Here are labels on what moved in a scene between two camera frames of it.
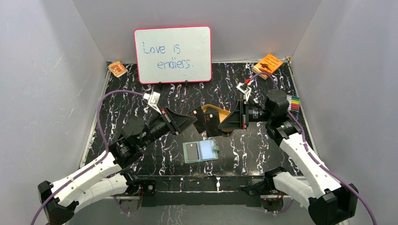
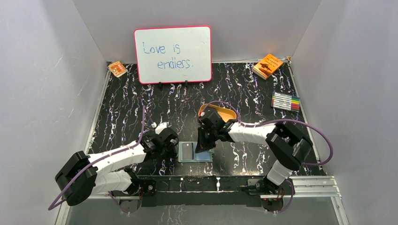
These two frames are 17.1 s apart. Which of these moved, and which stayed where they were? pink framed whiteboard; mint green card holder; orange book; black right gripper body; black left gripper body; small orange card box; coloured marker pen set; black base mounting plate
Moved: black right gripper body; mint green card holder; black left gripper body
Stayed: black base mounting plate; orange book; pink framed whiteboard; small orange card box; coloured marker pen set
